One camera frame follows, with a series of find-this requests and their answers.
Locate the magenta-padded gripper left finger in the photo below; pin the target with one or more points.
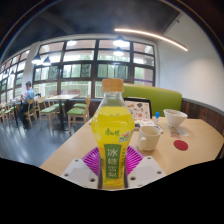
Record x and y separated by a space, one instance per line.
77 171

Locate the yellow drink bottle green label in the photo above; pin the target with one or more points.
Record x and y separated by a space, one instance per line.
112 126

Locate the person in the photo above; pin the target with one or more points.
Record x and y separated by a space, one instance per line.
27 100

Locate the white ribbed mug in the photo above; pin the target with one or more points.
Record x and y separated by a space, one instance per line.
148 137

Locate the small blue-capped white bottle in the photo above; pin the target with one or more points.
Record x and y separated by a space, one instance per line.
156 117

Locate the green upholstered bench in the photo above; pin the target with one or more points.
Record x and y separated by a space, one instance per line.
163 98

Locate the flat round red coaster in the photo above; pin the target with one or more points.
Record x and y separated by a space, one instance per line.
181 145

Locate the white ceramic bowl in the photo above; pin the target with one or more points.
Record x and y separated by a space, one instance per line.
174 117

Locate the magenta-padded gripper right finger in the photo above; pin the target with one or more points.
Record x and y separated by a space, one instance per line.
146 170

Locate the wooden dining table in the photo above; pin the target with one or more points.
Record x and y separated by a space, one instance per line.
62 98

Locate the long curved ceiling light strip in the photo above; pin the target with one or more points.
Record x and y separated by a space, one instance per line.
151 36

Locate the wooden chairs with green seats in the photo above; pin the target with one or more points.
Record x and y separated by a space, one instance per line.
76 112

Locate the hanging pendant ceiling lamps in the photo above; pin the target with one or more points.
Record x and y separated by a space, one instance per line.
119 42

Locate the black framed picture menu stand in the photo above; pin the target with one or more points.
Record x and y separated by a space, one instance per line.
139 109

